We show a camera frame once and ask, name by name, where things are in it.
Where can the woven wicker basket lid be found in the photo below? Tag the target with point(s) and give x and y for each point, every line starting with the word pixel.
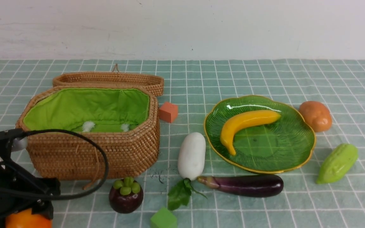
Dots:
pixel 152 83

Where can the light green bitter gourd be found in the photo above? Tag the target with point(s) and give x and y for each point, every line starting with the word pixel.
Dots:
pixel 337 164

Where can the purple eggplant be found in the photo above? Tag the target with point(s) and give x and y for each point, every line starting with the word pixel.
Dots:
pixel 255 186

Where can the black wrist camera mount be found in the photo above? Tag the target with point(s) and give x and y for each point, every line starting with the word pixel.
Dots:
pixel 12 141

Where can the orange mango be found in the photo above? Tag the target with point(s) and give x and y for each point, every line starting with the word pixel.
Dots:
pixel 25 219

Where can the green foam cube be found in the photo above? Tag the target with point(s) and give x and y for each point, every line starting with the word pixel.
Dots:
pixel 163 218

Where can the yellow banana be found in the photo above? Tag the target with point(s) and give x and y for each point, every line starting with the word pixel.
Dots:
pixel 242 121

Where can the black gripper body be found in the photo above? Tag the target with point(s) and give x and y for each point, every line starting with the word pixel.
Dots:
pixel 21 192

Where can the orange foam cube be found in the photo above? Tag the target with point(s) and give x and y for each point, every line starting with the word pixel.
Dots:
pixel 168 112

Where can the white radish with leaves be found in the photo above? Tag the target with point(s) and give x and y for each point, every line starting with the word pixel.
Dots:
pixel 190 165

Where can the brown potato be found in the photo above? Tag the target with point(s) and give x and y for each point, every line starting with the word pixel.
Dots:
pixel 316 115

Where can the dark purple mangosteen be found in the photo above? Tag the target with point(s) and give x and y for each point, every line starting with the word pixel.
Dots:
pixel 126 195

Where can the green checkered tablecloth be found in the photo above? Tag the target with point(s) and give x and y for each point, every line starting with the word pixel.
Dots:
pixel 196 86

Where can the green leaf-shaped glass plate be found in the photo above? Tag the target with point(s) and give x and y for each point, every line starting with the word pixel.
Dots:
pixel 281 146

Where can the woven wicker basket green lining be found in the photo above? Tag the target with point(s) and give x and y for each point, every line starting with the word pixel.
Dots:
pixel 123 121

